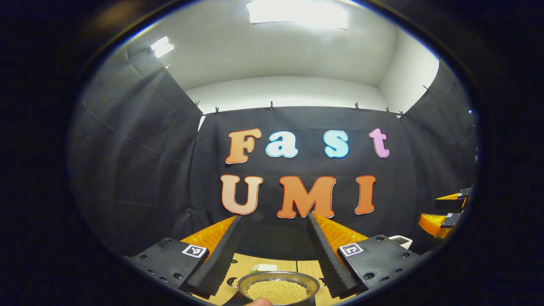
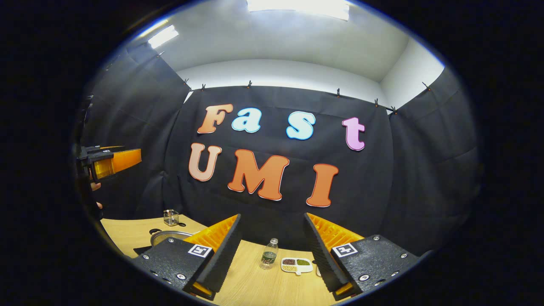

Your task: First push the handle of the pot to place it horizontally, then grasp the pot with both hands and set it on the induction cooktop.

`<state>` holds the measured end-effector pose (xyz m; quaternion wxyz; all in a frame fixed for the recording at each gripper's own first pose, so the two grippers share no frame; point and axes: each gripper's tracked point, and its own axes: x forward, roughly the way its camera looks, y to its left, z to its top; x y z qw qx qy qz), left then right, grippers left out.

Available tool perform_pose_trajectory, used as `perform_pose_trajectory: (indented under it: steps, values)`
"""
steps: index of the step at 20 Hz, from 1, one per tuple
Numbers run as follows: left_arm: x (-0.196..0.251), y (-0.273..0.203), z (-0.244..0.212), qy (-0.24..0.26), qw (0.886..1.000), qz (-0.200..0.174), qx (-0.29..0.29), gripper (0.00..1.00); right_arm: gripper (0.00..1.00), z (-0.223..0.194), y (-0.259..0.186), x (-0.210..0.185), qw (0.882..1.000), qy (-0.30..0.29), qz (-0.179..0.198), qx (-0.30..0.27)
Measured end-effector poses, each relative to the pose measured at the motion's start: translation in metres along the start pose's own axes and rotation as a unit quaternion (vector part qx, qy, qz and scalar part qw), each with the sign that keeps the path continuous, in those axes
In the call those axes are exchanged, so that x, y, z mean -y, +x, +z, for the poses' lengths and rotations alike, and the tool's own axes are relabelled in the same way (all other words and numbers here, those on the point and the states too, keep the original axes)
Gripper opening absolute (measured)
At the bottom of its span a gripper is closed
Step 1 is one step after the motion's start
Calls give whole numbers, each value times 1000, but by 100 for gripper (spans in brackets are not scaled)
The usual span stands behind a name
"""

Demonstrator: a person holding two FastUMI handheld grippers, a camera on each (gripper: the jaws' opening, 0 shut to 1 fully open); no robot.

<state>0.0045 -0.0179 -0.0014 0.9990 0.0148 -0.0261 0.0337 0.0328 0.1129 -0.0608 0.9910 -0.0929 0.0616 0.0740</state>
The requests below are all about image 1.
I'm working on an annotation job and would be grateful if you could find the large ceiling light panel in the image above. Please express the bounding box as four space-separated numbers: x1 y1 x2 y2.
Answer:
246 0 348 29

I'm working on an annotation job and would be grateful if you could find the white toaster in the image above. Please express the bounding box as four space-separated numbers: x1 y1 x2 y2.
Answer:
389 235 413 249

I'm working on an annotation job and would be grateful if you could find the large pile of soybeans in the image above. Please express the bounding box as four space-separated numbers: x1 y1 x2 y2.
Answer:
247 280 307 305

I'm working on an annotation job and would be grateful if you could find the black backdrop cloth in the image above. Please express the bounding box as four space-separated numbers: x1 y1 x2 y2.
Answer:
68 45 480 261

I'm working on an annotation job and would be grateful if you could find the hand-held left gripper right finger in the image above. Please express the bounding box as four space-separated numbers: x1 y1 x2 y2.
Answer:
307 212 430 300

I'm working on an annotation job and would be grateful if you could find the small ceiling light panel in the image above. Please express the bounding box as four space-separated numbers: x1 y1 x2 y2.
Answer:
150 36 175 58

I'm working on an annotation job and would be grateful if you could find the stainless steel pot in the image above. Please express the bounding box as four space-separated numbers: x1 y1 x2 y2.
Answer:
227 271 326 306

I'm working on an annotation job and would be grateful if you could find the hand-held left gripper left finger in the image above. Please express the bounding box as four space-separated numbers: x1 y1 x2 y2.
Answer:
123 215 246 300

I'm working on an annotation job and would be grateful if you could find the row of cloth clips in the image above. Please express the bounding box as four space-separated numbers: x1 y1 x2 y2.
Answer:
161 64 431 119

